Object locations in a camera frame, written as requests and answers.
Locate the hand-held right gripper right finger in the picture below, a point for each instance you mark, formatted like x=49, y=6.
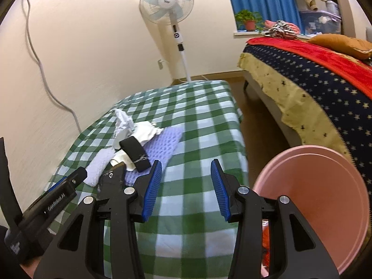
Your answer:
x=221, y=189

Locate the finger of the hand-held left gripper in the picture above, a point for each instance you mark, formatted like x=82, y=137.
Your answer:
x=112, y=180
x=77, y=177

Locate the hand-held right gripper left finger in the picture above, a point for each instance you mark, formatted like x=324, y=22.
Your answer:
x=151, y=189

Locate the white foam net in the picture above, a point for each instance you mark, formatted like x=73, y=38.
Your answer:
x=97, y=165

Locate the lavender knitted cloth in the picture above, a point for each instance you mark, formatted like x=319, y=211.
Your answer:
x=164, y=144

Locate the white tissue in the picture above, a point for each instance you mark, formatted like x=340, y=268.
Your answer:
x=145, y=133

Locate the white paper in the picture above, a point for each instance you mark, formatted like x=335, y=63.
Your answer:
x=123, y=123

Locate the orange plastic bag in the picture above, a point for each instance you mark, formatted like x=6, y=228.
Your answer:
x=266, y=238

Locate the pink plastic bin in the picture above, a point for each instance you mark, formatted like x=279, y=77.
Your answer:
x=314, y=209

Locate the person's left forearm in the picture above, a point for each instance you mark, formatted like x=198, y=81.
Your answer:
x=30, y=268

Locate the green checkered table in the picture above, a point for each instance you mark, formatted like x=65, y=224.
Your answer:
x=197, y=139

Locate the yellow star bed sheet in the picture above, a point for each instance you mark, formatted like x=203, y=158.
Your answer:
x=290, y=98

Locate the bed with star blanket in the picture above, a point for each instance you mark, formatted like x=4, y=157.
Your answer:
x=334, y=93

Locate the white window sill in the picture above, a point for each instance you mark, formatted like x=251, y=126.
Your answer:
x=247, y=33

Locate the red blanket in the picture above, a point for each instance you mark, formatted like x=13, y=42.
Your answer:
x=305, y=49

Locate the potted green plant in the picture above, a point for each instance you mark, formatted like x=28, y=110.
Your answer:
x=250, y=23

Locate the striped clothing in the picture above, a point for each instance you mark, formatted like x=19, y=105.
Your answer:
x=280, y=29

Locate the pink clothing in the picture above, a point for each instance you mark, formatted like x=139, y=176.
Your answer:
x=268, y=23

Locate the white standing fan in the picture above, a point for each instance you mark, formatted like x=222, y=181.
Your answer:
x=165, y=3

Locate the orange pillow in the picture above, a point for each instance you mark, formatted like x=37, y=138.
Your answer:
x=340, y=42

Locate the clear storage box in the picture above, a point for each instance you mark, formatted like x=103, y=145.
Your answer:
x=328, y=23

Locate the metal pot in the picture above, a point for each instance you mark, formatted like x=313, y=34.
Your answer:
x=332, y=8

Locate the white wall socket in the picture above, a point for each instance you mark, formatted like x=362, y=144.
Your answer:
x=160, y=64

